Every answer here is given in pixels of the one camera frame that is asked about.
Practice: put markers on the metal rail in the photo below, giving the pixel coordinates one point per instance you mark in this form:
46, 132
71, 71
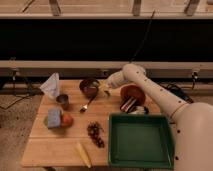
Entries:
102, 69

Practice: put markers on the blue sponge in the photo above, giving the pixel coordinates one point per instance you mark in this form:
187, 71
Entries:
54, 118

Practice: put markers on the silver fork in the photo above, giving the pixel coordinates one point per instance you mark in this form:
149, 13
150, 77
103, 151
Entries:
85, 107

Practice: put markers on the small metal cup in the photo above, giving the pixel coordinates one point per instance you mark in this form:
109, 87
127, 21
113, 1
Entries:
63, 101

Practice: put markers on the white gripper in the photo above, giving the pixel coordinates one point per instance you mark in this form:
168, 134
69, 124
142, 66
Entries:
116, 80

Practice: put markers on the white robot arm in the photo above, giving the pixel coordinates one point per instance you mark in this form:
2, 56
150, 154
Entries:
194, 121

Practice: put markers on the dark red grapes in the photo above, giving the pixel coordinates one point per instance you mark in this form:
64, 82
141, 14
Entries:
93, 130

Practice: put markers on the purple bowl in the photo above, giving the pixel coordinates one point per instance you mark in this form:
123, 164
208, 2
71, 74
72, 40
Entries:
89, 87

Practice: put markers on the green square tray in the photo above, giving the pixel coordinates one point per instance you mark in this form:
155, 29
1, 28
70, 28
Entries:
140, 141

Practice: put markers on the white crumpled cloth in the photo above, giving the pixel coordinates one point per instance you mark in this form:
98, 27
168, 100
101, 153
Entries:
51, 86

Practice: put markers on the red bowl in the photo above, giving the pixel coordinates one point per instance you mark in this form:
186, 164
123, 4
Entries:
133, 91

